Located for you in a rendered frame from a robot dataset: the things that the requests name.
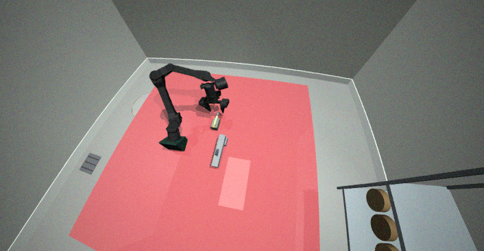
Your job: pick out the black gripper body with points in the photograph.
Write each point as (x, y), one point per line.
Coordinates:
(213, 99)

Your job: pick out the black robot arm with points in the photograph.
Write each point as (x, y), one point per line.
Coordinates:
(158, 79)

